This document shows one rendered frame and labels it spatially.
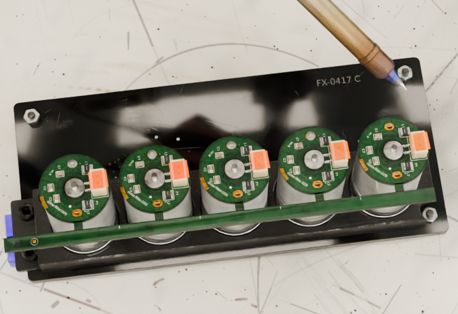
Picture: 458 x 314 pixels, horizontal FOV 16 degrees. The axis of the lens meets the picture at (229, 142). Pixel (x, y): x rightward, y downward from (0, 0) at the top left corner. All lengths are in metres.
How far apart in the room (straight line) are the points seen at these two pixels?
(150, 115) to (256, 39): 0.06
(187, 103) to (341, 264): 0.09
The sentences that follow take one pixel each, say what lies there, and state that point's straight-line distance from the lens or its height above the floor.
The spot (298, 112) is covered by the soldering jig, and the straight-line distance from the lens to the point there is 0.61.
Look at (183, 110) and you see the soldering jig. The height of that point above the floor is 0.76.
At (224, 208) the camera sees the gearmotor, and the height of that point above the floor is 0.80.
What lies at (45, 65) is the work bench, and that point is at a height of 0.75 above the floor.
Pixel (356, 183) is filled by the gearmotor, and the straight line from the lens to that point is 0.58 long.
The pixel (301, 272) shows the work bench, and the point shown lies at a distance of 0.61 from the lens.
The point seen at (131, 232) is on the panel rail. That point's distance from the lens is 0.55.
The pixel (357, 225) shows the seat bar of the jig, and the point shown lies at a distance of 0.59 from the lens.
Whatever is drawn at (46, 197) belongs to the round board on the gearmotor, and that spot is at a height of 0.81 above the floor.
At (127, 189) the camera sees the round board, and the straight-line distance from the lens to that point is 0.55.
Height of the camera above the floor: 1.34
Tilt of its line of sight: 71 degrees down
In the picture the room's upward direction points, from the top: straight up
